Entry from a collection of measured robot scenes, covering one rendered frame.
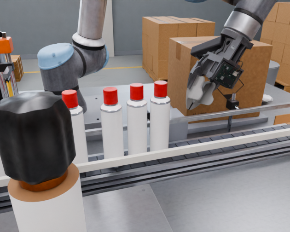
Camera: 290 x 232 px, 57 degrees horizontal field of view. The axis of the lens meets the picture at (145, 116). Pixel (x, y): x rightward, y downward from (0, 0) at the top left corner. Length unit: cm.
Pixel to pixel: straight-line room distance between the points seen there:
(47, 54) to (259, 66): 71
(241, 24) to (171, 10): 553
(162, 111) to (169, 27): 322
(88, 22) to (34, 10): 509
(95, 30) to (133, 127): 42
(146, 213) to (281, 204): 34
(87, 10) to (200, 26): 315
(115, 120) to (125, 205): 19
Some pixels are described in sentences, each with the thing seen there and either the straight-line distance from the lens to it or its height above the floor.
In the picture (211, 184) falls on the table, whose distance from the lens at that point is 74.
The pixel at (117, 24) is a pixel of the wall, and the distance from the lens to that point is 598.
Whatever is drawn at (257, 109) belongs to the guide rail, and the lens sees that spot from 90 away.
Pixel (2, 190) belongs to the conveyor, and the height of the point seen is 88.
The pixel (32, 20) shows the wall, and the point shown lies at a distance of 606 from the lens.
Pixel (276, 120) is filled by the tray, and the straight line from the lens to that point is 112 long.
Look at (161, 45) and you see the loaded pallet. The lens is 386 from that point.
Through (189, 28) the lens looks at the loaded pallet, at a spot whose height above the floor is 82.
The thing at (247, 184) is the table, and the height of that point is 83.
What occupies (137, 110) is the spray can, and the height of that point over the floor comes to 103.
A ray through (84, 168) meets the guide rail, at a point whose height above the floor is 91.
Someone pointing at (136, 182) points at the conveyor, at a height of 84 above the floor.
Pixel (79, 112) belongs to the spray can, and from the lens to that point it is 62.
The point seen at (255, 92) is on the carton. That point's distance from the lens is 107.
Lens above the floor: 129
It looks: 25 degrees down
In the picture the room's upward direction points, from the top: straight up
